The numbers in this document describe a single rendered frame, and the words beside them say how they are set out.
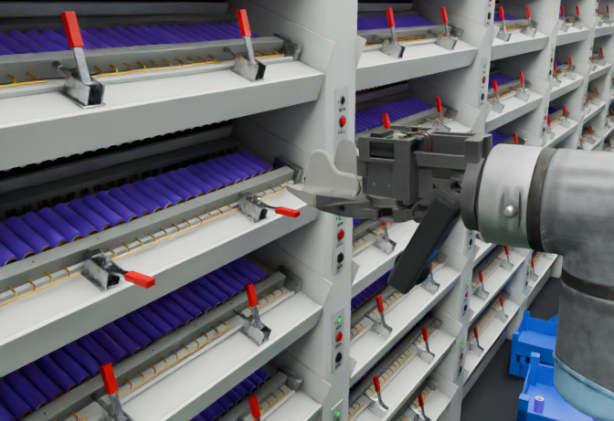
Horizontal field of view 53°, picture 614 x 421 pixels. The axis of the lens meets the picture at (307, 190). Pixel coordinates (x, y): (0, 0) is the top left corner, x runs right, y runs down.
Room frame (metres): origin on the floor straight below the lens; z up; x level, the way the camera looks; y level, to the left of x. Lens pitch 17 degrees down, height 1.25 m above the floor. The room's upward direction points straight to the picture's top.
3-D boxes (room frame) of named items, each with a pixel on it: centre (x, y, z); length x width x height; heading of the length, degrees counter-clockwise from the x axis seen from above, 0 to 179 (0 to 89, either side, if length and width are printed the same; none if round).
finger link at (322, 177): (0.61, -0.01, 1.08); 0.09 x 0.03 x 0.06; 63
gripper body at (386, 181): (0.57, -0.11, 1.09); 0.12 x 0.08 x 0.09; 56
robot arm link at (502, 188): (0.53, -0.18, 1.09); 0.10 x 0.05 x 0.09; 146
